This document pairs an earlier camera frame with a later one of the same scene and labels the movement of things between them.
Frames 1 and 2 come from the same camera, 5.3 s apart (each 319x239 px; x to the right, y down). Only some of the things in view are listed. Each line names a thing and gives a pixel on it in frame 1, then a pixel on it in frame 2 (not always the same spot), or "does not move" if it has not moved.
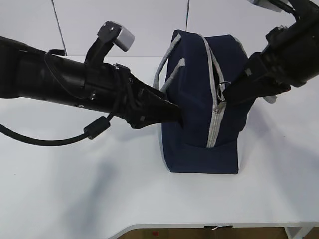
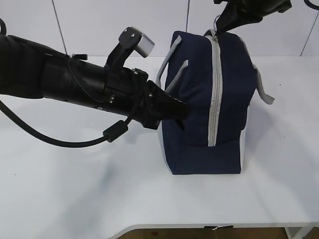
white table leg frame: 297,232 does not move
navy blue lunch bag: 193,76 does not move
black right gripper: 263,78 → 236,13
